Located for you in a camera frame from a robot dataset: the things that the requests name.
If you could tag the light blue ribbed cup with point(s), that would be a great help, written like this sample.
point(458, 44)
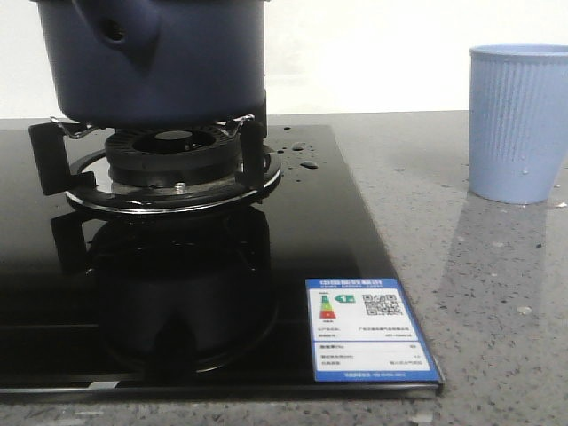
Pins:
point(517, 120)

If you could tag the dark blue cooking pot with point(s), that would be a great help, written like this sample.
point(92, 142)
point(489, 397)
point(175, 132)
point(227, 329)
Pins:
point(144, 64)

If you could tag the black metal pot support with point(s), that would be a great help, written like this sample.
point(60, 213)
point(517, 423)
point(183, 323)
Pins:
point(87, 183)

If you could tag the black glass gas stove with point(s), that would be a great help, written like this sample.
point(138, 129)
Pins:
point(207, 307)

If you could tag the black gas burner head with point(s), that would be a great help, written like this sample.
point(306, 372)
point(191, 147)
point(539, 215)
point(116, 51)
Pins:
point(160, 159)

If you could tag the blue white energy label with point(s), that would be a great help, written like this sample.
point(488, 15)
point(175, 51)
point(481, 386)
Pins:
point(363, 330)

